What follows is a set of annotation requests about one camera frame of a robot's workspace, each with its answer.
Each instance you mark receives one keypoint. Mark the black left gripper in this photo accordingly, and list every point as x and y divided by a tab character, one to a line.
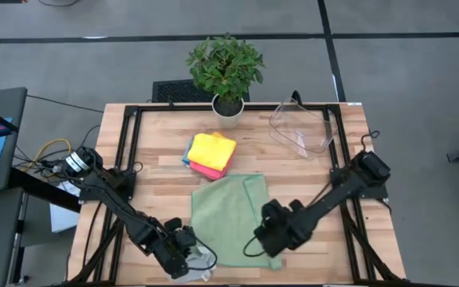
169	257

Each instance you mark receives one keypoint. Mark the yellow microfiber towel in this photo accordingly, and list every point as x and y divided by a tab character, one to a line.
211	151

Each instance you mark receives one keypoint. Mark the pale green microfiber towel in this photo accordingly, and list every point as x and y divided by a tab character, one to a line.
225	223

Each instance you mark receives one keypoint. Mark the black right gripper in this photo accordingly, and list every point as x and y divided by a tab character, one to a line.
293	229

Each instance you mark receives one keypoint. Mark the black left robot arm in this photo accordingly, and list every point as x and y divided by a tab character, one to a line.
110	195

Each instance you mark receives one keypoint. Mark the green leafy plant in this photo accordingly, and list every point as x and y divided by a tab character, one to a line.
225	65

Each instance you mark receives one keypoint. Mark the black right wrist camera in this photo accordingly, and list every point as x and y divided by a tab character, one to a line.
275	211

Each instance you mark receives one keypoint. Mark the black floor vent grate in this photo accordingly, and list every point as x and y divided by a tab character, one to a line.
177	91

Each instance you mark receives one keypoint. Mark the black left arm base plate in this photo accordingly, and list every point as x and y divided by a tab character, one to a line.
126	179

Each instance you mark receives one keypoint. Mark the white plant pot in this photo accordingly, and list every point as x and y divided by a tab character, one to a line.
228	117

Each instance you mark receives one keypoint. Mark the clear plastic bin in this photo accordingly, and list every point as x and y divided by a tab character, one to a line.
299	127

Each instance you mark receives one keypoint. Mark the black clamp hook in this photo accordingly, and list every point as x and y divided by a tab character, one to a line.
296	97

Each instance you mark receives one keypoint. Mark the grey microfiber towel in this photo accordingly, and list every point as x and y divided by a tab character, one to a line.
201	267

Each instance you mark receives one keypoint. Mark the white paper sheet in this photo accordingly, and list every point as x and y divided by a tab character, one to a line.
64	217

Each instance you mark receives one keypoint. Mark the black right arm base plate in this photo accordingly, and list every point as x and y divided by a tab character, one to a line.
373	193

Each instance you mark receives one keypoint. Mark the black aluminium table frame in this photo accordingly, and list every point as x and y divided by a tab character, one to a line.
335	131

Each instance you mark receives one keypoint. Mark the pink microfiber towel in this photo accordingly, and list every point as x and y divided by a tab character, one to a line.
209	173

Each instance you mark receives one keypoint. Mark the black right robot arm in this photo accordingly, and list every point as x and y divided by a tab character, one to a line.
349	187

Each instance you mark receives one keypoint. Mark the light blue microfiber towel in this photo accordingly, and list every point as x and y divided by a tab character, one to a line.
185	153

